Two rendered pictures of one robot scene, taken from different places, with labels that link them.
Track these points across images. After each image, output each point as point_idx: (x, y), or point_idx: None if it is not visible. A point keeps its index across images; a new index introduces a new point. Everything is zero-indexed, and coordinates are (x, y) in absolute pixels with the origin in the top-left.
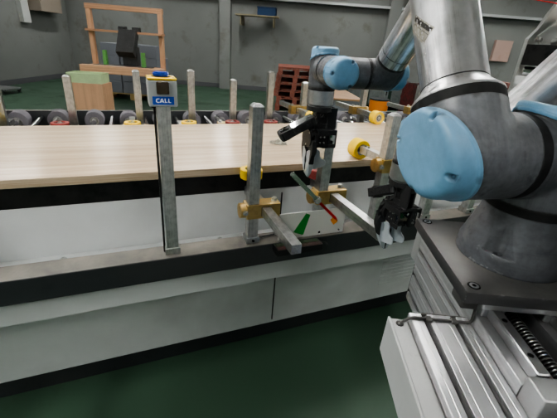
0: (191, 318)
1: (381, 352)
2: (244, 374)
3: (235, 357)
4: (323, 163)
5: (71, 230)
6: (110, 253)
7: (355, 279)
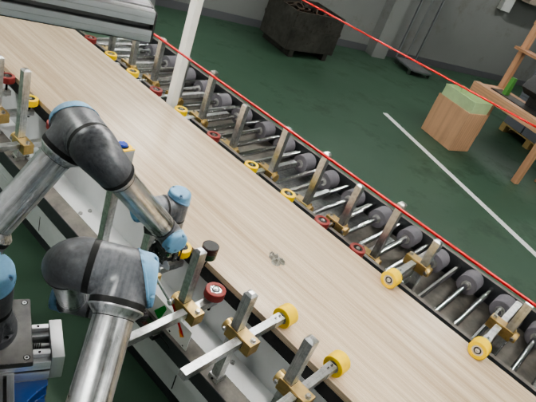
0: None
1: None
2: (115, 393)
3: (131, 381)
4: (159, 270)
5: (103, 199)
6: (85, 223)
7: None
